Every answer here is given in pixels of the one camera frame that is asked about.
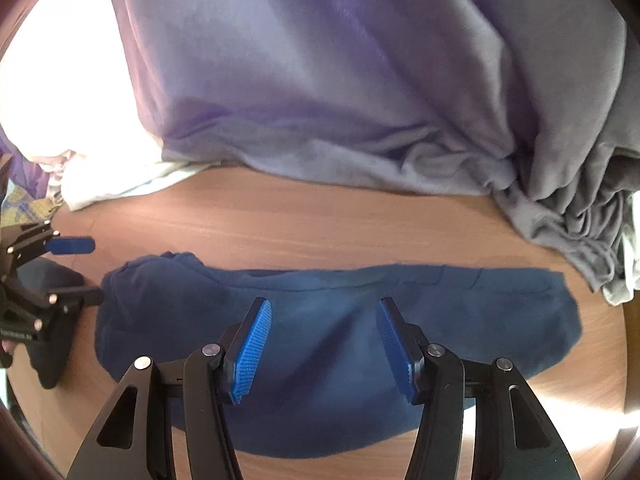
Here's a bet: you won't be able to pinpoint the yellow plaid blanket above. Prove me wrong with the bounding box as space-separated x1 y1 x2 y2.
0 184 66 233

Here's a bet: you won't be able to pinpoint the dark blue pants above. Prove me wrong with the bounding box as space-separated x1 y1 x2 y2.
15 251 583 461

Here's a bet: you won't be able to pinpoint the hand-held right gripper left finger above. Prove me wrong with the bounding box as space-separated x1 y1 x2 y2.
67 296 273 480

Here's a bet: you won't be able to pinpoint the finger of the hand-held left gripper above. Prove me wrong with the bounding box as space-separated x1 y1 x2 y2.
0 222 96 281
0 280 106 332

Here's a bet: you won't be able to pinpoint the grey curtain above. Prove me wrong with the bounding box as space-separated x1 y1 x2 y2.
0 125 51 191
102 0 640 293

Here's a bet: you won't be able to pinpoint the pale sheer curtain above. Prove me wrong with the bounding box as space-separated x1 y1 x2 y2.
30 147 221 211

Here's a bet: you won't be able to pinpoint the white curtain lining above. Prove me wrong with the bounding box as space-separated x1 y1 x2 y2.
601 227 640 307

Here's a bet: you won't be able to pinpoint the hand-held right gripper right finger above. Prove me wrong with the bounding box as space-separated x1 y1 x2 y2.
376 296 581 480

